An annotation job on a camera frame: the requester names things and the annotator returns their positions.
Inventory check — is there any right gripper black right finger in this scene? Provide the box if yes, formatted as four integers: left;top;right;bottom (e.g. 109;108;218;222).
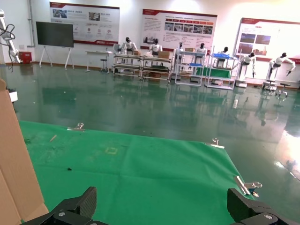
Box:
227;187;300;225

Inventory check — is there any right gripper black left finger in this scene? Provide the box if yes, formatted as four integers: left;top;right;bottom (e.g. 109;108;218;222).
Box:
21;186;108;225

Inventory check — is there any brown cardboard mailer box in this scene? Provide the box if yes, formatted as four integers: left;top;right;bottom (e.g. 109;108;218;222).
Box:
0;78;49;225

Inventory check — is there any red box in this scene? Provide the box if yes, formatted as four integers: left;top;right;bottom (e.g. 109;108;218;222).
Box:
18;51;33;64

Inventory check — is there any green table cloth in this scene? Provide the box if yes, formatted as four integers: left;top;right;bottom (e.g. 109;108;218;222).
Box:
17;120;256;225

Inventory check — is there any metal tube shelf rack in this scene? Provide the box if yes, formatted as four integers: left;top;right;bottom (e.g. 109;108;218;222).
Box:
141;56;173;83
113;53;143;79

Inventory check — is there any white rack with blue bins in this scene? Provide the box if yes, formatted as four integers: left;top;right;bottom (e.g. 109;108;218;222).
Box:
204;52;239;90
174;50;207;86

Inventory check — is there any white side table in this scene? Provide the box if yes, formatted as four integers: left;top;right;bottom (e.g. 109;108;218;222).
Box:
85;50;113;73

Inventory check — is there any black display on white stand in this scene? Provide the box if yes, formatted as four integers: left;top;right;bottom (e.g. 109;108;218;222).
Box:
36;21;75;69

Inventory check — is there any white red wall poster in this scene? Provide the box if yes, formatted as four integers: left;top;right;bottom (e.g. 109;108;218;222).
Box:
235;17;300;62
49;1;120;45
140;8;218;51

